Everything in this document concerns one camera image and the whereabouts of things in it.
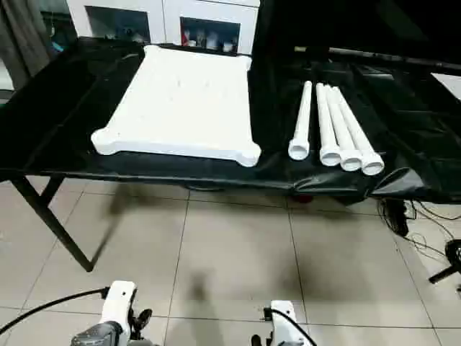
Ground white plastic table leg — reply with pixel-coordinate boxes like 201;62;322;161
333;86;385;177
287;80;313;161
315;82;342;167
326;84;363;172

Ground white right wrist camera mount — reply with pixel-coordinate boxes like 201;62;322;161
269;300;307;346

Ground white plastic table top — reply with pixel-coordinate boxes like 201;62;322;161
90;44;261;167

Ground black mat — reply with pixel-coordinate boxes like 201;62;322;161
0;35;461;203

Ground black floor cables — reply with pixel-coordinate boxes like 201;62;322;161
377;198;461;260

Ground white paper sheet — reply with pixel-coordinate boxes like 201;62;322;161
430;71;461;102

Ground white cabinet with glass doors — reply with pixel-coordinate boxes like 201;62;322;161
66;0;261;56

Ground black backdrop cloth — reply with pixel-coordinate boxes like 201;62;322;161
251;0;461;66

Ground black tripod stand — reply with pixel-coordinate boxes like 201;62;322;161
428;239;461;285

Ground grey curtain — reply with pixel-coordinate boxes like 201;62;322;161
0;0;79;91

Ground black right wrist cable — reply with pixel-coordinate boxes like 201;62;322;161
264;308;318;346

